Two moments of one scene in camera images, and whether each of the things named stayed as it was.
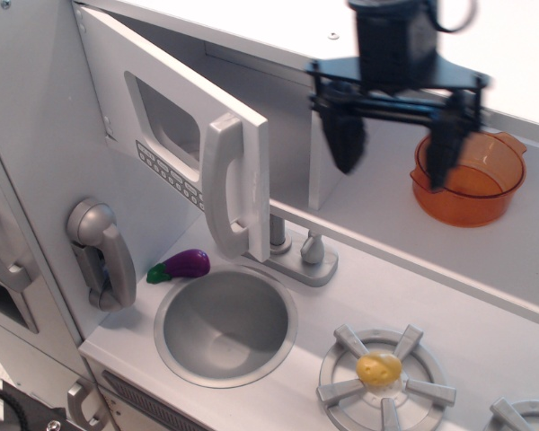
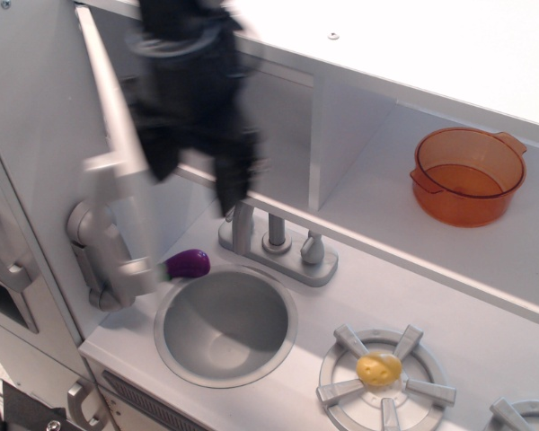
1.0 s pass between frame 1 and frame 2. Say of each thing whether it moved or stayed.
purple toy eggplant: stayed
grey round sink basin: stayed
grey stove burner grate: stayed
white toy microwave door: moved
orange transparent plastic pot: stayed
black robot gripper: moved
